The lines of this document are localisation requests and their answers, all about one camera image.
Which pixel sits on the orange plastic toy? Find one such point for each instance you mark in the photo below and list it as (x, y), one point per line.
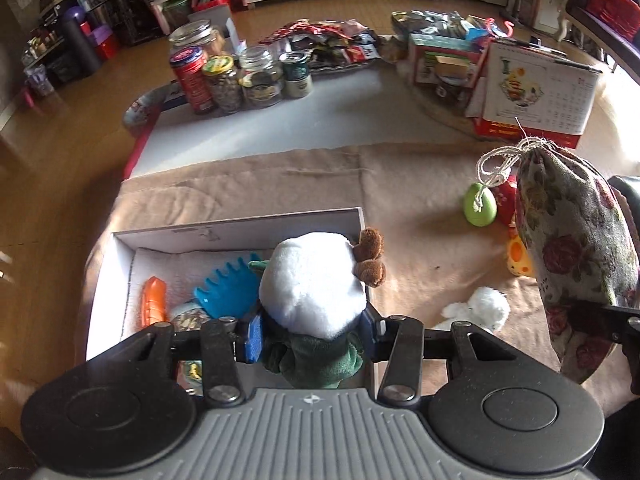
(154, 302)

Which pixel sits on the white and green plush toy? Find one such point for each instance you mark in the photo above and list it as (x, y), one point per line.
(310, 290)

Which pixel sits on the white framed sofa bench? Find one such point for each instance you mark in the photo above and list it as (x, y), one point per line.
(600, 25)

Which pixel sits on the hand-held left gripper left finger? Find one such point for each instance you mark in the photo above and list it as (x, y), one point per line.
(255, 335)

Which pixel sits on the black rolled yoga mat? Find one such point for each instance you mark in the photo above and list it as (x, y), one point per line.
(80, 47)

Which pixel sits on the purple ball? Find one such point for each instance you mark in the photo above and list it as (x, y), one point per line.
(76, 14)

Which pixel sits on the silver foil packet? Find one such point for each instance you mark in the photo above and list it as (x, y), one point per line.
(190, 316)

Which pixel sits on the box of assorted items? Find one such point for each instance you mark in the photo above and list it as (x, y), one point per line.
(445, 75)

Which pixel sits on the beige blanket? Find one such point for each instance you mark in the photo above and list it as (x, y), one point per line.
(400, 240)

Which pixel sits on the black leather chair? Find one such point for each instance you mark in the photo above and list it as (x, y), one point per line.
(627, 187)

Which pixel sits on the red toy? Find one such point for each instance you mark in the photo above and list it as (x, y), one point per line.
(507, 202)

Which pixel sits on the green label can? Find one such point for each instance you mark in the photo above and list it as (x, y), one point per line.
(296, 77)

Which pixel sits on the yellow spotted mushroom toy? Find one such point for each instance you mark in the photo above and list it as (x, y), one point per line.
(520, 257)

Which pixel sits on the red cushion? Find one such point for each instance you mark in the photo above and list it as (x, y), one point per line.
(615, 0)

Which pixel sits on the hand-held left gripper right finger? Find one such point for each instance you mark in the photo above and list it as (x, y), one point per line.
(369, 327)

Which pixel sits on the cluttered bookshelf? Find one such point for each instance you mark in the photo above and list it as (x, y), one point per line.
(110, 5)

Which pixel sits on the blue toy rake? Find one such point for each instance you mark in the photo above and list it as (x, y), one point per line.
(225, 292)

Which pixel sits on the white cardboard box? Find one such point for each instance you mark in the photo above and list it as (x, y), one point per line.
(225, 224)

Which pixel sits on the grey patterned cloth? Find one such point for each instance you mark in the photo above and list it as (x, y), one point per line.
(145, 107)

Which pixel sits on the white fluffy plush duck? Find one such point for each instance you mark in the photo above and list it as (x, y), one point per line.
(482, 307)

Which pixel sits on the desk calendar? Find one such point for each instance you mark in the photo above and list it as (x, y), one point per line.
(540, 95)

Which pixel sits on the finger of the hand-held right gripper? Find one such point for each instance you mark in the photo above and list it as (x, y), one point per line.
(622, 325)

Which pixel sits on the glass jar with dark contents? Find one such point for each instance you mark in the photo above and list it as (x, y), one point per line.
(260, 80)

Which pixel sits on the glass jar with nuts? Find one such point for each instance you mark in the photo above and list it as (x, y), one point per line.
(225, 87)

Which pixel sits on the large glass jar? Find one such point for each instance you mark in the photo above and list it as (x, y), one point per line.
(192, 35)

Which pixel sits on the pile of snack packets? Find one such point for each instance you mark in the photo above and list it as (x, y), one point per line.
(330, 45)

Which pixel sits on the green toy egg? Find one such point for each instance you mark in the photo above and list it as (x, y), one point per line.
(480, 207)

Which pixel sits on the metal tin with small packets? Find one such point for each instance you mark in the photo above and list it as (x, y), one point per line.
(435, 22)

